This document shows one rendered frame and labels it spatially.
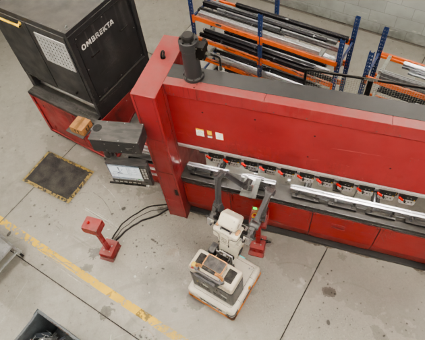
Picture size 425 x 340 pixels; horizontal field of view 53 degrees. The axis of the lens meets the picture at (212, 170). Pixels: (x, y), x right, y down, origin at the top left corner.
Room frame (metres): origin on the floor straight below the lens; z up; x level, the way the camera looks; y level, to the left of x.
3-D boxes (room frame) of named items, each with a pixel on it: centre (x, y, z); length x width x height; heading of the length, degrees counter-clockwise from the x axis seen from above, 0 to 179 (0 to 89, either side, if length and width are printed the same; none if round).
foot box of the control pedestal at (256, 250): (2.20, -0.43, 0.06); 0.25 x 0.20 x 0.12; 157
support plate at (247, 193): (2.49, -0.39, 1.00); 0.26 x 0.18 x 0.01; 155
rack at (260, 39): (4.66, -0.99, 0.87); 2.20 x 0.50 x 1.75; 51
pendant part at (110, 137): (2.74, 0.87, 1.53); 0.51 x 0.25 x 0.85; 74
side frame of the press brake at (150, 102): (3.19, 0.36, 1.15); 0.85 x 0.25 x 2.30; 155
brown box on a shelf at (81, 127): (3.72, 1.59, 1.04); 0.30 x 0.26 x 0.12; 51
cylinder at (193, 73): (2.96, -0.02, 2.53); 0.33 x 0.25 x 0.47; 65
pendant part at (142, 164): (2.64, 0.85, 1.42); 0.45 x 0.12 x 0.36; 74
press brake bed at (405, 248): (2.31, -1.03, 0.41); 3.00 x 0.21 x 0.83; 65
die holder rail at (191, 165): (2.85, 0.05, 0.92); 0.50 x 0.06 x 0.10; 65
